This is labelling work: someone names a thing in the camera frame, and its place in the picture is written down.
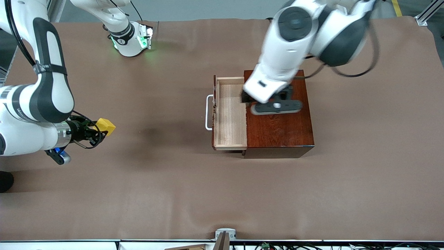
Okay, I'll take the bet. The yellow block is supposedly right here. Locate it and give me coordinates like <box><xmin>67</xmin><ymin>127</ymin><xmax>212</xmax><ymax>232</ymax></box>
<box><xmin>95</xmin><ymin>118</ymin><xmax>116</xmax><ymax>136</ymax></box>

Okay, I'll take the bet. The light wood drawer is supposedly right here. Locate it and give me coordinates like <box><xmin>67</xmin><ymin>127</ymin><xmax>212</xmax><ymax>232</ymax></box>
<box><xmin>212</xmin><ymin>75</ymin><xmax>248</xmax><ymax>151</ymax></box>

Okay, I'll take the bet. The white metal drawer handle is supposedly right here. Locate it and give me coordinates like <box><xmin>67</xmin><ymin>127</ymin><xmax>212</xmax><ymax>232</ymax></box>
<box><xmin>205</xmin><ymin>94</ymin><xmax>215</xmax><ymax>131</ymax></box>

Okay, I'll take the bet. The dark brown wooden cabinet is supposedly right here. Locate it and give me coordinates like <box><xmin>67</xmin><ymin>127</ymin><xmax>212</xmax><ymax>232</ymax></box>
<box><xmin>244</xmin><ymin>69</ymin><xmax>315</xmax><ymax>159</ymax></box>

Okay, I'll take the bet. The brown table mat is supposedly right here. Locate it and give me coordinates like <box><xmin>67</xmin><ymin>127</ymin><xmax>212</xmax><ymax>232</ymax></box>
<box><xmin>0</xmin><ymin>16</ymin><xmax>444</xmax><ymax>242</ymax></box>

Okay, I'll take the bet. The black shoe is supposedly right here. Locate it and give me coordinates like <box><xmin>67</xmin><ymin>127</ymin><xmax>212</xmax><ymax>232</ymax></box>
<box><xmin>0</xmin><ymin>171</ymin><xmax>15</xmax><ymax>193</ymax></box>

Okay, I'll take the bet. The brown wooden board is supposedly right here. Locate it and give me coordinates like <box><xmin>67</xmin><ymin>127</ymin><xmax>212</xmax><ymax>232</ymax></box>
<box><xmin>165</xmin><ymin>244</ymin><xmax>207</xmax><ymax>250</ymax></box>

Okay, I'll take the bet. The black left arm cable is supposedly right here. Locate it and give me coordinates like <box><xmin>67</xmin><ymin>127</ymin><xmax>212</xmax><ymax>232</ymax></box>
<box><xmin>305</xmin><ymin>19</ymin><xmax>381</xmax><ymax>78</ymax></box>

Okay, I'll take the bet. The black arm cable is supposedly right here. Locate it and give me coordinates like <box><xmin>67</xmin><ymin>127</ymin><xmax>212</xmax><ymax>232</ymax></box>
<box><xmin>305</xmin><ymin>19</ymin><xmax>381</xmax><ymax>78</ymax></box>
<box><xmin>3</xmin><ymin>0</ymin><xmax>39</xmax><ymax>67</ymax></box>

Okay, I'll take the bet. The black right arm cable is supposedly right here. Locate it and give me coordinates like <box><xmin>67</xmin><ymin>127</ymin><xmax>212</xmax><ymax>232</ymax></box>
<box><xmin>3</xmin><ymin>0</ymin><xmax>39</xmax><ymax>67</ymax></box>

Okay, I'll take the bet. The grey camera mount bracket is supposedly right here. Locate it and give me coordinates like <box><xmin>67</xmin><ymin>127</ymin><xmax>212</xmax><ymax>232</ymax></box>
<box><xmin>215</xmin><ymin>228</ymin><xmax>237</xmax><ymax>250</ymax></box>

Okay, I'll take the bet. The aluminium frame profile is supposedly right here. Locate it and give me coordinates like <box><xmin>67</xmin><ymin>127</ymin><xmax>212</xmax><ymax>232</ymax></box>
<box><xmin>415</xmin><ymin>0</ymin><xmax>444</xmax><ymax>26</ymax></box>

